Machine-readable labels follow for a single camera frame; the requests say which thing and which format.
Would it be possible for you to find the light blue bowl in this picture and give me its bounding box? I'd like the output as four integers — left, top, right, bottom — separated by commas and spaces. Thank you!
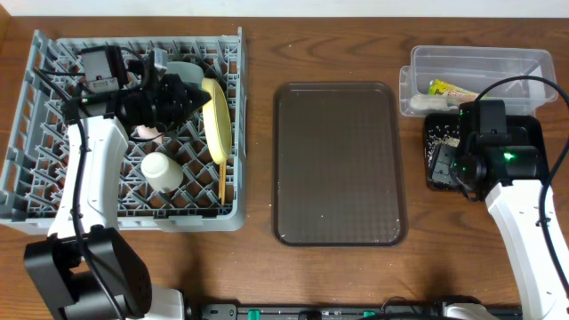
166, 61, 204, 84

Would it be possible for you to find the white pink bowl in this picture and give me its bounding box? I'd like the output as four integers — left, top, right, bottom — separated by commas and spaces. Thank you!
135, 125, 164, 144

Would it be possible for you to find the yellow round plate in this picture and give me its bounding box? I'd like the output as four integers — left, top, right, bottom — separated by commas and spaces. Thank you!
202, 78, 232, 164

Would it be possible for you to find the small white green cup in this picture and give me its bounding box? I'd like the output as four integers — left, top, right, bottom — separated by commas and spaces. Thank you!
140, 152, 183, 193

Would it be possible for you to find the wooden chopstick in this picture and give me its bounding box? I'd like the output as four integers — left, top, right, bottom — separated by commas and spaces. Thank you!
220, 161, 227, 206
218, 162, 226, 207

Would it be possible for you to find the snack wrapper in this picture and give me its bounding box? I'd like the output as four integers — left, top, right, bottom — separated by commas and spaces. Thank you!
428, 78, 478, 99

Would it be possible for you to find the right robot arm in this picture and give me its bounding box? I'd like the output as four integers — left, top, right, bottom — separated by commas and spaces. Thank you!
423, 100, 568, 319

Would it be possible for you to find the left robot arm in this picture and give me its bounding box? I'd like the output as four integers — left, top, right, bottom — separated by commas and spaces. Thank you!
24, 45, 212, 319

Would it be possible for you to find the pile of rice waste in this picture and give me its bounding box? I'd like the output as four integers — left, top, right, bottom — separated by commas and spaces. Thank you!
425, 124, 460, 166

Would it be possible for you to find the black waste tray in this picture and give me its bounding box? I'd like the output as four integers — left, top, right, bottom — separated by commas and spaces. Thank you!
423, 113, 549, 192

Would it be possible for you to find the grey plastic dishwasher rack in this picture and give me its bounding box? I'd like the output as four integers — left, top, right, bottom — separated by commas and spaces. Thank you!
1, 32, 247, 235

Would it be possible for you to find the clear plastic waste bin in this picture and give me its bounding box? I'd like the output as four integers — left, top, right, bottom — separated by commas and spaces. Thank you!
399, 45, 556, 117

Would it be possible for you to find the dark brown serving tray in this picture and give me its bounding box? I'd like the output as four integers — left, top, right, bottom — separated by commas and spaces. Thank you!
272, 82, 408, 247

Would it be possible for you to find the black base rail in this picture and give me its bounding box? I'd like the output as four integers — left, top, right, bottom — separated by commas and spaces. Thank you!
186, 302, 525, 320

